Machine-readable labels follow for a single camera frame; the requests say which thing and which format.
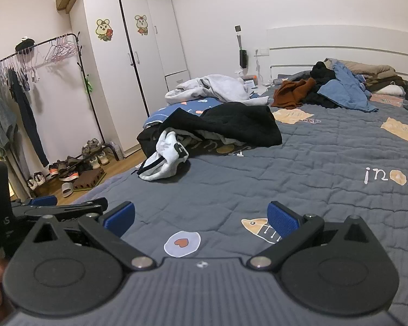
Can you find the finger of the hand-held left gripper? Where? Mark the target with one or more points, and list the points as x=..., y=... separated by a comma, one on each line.
x=88, y=205
x=44, y=201

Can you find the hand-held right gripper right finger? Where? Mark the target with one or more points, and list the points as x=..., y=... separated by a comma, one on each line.
x=284, y=219

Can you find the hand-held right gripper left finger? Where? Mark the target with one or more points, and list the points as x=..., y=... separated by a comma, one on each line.
x=120, y=219

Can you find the white printed fleece blanket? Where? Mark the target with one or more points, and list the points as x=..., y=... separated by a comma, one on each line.
x=163, y=163

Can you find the black clothes rack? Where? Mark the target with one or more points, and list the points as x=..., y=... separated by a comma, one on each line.
x=92, y=102

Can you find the beige folded clothes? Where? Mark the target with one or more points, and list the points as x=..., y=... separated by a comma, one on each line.
x=367, y=68

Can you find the brown cardboard cat scratcher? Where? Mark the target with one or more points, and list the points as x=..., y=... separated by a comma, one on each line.
x=88, y=180

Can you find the row of shoes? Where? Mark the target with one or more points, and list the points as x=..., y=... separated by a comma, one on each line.
x=88, y=149

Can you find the grey printed bed quilt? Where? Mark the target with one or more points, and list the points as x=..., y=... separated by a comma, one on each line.
x=292, y=163

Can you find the grey hanging t-shirt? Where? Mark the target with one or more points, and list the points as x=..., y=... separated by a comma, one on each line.
x=1, y=125

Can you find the dark hanging pants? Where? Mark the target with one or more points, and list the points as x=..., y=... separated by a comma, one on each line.
x=27, y=115

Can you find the black coat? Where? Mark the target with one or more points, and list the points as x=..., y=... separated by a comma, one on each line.
x=238, y=122

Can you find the green hanging item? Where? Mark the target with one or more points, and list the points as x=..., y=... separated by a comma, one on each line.
x=89, y=85

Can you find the rust brown sweater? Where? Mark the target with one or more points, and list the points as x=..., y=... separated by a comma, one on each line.
x=289, y=93

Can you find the blue printed pillow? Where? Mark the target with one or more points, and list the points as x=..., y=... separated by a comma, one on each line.
x=187, y=107

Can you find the white wardrobe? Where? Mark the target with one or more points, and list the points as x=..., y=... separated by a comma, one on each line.
x=108, y=74

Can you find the blue denim shirt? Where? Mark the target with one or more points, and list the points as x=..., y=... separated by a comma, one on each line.
x=343, y=91

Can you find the small white box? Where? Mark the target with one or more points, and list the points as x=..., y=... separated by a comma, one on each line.
x=250, y=82

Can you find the light grey hoodie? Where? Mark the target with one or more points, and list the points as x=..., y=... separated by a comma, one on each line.
x=221, y=86

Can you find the row of pink hangers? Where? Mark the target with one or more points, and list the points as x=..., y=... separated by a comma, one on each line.
x=59, y=52

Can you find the black garment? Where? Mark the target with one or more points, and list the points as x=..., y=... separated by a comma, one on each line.
x=321, y=69

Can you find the black hat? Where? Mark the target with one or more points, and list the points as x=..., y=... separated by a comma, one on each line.
x=23, y=44

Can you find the black hairbrush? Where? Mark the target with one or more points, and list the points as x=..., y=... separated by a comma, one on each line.
x=243, y=58

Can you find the white folded cloth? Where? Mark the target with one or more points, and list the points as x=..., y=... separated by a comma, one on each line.
x=391, y=90

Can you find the bunny sticker with red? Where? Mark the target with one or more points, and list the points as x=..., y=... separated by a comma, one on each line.
x=103, y=29

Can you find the white headboard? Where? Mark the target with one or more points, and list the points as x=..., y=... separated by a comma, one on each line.
x=326, y=40

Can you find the white wall socket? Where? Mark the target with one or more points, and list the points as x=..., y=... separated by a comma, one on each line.
x=261, y=51

